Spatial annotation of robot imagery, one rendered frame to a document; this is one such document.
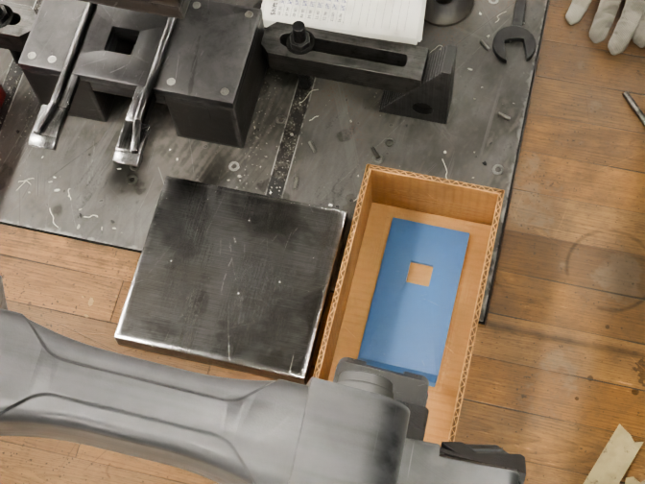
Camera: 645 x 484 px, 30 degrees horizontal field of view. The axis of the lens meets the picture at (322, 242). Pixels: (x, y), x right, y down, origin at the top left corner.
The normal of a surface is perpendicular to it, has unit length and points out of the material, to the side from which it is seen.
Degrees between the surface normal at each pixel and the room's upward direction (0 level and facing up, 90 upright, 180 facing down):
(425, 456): 0
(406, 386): 33
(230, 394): 14
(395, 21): 0
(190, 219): 0
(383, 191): 90
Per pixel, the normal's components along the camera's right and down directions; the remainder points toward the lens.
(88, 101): -0.23, 0.90
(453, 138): -0.05, -0.40
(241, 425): 0.19, -0.35
